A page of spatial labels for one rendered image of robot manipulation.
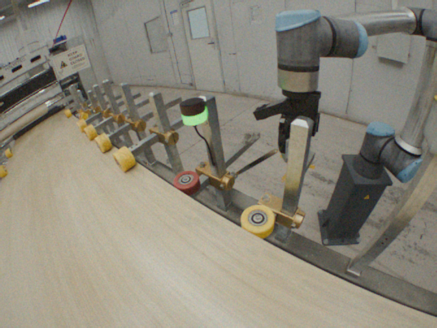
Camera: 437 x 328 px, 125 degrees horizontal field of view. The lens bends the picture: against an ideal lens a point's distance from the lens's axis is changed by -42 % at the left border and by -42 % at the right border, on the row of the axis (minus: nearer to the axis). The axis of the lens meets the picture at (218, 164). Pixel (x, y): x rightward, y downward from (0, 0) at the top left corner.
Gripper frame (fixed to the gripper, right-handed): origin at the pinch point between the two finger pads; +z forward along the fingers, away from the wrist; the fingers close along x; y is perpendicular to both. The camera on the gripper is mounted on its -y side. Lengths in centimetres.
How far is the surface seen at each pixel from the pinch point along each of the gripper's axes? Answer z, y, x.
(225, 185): 9.7, -14.5, -10.1
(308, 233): 95, 11, 43
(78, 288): 5, -19, -61
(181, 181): 5.0, -23.3, -19.5
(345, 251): 95, 42, 42
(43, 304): 5, -22, -74
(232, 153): 9.2, -22.2, 3.8
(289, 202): 5.3, 6.3, -9.8
